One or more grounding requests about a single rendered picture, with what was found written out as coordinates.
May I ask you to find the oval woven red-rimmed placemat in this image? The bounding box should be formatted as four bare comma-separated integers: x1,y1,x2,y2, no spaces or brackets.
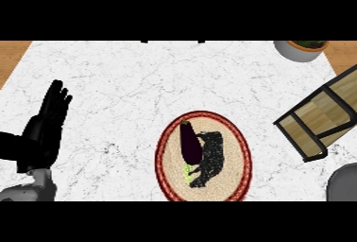
153,110,253,202

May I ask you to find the potted plant in white pot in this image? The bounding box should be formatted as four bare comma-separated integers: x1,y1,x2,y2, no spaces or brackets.
271,40,330,63

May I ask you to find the wooden black-framed tiered shelf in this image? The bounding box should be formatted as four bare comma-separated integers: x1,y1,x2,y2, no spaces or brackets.
271,63,357,164

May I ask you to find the dark purple eggplant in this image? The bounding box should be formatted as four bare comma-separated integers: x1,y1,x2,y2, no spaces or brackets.
178,118,204,165

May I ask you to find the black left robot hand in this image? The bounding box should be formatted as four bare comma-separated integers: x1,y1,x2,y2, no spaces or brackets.
0,79,73,174

